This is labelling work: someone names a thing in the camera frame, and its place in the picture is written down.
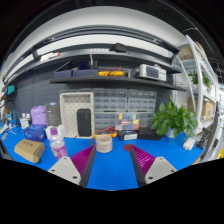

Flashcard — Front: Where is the gripper purple and grey left finger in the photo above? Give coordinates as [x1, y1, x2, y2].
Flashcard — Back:
[49, 145, 96, 187]

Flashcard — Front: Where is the gripper purple and grey right finger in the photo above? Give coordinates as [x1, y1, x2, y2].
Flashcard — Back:
[130, 145, 176, 187]

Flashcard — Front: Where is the clear plastic water bottle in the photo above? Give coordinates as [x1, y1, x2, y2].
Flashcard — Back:
[50, 128, 68, 159]

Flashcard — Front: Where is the red round coaster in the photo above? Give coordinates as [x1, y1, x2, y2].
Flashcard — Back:
[124, 144, 133, 152]

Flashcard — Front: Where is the blue table mat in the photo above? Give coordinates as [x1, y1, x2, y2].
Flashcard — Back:
[3, 127, 205, 190]

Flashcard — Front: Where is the beige ceramic mug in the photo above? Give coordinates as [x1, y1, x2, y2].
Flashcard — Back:
[89, 134, 112, 153]

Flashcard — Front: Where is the white small box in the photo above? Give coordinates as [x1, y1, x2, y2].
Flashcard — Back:
[45, 124, 65, 140]

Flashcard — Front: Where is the black labelled case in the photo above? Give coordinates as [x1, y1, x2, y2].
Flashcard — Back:
[118, 130, 138, 141]

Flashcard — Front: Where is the brown cardboard box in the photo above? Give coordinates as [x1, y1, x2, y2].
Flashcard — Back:
[14, 139, 45, 163]

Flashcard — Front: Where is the yellow red tool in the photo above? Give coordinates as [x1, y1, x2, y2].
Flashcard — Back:
[94, 127, 118, 138]

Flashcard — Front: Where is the white power adapter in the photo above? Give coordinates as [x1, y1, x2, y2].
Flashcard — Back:
[183, 138, 196, 150]

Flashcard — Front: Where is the box of coloured parts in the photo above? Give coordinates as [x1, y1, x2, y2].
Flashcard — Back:
[115, 113, 139, 130]

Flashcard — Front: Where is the green potted plant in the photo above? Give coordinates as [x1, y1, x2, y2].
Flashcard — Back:
[150, 100, 198, 138]

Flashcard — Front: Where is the black rectangular speaker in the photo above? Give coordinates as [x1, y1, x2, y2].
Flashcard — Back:
[77, 109, 91, 137]

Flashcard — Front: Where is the dark grey product box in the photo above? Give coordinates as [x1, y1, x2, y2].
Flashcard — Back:
[45, 102, 61, 126]

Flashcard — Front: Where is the white pegboard tray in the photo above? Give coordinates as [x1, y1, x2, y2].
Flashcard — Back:
[60, 92, 94, 139]

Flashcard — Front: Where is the clear drawer organizer right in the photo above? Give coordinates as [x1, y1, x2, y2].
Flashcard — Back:
[128, 89, 156, 128]

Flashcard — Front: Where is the clear drawer organizer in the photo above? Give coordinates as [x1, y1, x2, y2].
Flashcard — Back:
[128, 89, 156, 128]
[93, 88, 127, 133]

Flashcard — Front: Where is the purple plastic bag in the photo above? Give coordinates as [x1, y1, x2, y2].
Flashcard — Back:
[31, 105, 47, 125]

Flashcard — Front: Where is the small white bottle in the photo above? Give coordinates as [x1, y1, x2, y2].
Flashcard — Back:
[20, 113, 30, 129]

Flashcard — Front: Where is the clear drawer organizer left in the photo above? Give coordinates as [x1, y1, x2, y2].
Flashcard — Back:
[93, 88, 127, 133]

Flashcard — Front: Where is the white oscilloscope instrument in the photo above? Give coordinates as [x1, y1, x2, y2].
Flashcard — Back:
[138, 64, 167, 81]

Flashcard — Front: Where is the dark blue box on shelf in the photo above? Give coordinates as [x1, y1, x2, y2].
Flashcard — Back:
[54, 61, 98, 79]

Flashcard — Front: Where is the yellow device on shelf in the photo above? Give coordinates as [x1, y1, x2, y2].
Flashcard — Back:
[98, 67, 124, 77]

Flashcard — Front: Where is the white metal rack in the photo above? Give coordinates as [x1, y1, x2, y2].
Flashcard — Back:
[172, 34, 221, 161]

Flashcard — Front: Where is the black wall shelf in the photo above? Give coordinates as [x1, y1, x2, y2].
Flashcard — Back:
[50, 76, 186, 91]

